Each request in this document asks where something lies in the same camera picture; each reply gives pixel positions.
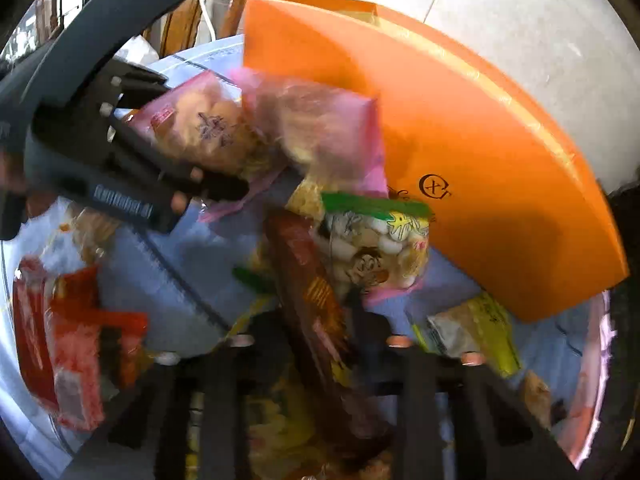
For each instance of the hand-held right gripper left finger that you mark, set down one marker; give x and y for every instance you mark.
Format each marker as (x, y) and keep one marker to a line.
(220, 395)

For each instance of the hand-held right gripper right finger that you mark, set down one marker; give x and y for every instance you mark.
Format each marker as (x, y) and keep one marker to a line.
(425, 400)

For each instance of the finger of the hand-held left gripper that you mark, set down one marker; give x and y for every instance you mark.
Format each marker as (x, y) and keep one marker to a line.
(132, 85)
(165, 170)

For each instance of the pink packet of pastries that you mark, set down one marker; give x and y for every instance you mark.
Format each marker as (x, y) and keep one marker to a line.
(210, 125)

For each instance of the brown snack packet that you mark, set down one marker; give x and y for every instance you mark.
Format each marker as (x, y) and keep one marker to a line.
(310, 300)

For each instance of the orange cardboard box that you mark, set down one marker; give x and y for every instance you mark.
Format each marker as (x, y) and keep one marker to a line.
(475, 160)

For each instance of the dark curved chair leg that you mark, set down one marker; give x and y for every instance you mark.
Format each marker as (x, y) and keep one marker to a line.
(125, 15)

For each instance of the yellow snack packet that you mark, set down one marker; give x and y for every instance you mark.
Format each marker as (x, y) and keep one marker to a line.
(285, 430)

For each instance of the clear packet of biscuits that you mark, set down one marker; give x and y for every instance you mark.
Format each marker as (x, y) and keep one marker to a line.
(95, 232)

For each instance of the yellow-green snack packet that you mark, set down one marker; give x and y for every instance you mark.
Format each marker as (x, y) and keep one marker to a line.
(475, 330)

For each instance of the blue plaid cloth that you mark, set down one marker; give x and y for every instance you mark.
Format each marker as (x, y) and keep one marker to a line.
(200, 270)

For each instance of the green-topped cartoon snack packet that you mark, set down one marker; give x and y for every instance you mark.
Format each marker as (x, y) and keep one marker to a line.
(375, 250)

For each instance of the red snack packet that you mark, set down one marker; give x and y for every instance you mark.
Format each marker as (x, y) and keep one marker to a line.
(65, 350)

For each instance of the pink clear snack packet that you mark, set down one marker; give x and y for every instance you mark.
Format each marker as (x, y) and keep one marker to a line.
(325, 120)

